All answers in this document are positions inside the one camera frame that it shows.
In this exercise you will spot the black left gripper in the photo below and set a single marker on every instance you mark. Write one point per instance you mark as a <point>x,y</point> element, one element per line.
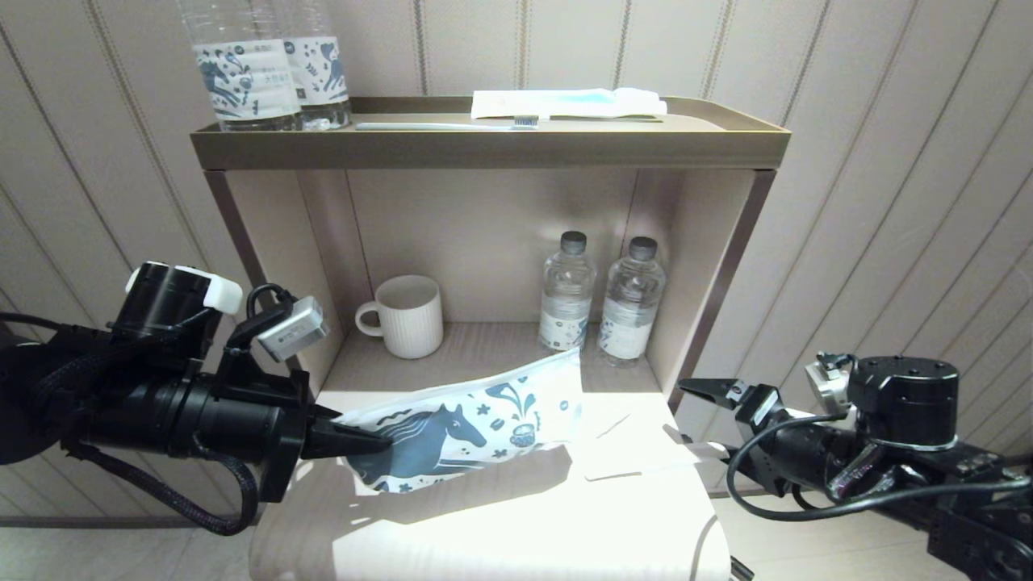
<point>250,420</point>

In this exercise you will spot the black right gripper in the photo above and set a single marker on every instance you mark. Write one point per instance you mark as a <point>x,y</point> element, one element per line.
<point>795,456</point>

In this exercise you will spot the white blue horse pouch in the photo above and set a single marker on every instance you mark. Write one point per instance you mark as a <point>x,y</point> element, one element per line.
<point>452,436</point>

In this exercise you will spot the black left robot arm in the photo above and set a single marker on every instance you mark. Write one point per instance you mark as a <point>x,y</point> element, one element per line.
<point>161,298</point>

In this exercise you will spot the thin small stick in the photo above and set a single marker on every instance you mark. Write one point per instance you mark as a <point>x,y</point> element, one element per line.
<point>612,427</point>

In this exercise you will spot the small clear water bottle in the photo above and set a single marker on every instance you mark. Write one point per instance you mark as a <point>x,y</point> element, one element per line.
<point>631,315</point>
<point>565,298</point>

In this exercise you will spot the white ribbed ceramic mug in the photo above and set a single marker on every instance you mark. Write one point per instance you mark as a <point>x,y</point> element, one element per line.
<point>411,319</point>

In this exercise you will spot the black caster wheel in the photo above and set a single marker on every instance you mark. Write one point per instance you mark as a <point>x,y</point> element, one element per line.
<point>738,570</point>

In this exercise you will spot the beige wooden shelf cabinet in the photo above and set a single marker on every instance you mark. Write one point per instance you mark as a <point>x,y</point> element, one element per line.
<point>484,234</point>

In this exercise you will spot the pale blue toothbrush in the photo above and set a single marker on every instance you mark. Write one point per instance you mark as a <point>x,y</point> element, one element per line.
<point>436,126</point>

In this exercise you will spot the white blue toothpaste packet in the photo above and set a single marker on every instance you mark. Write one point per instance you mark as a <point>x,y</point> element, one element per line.
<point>565,103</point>

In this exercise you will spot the large clear water bottle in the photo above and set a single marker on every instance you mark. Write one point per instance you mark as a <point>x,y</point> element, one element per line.
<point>246,81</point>
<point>323,73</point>

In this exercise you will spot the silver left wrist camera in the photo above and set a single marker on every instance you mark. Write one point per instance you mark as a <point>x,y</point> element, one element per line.
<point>294,329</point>

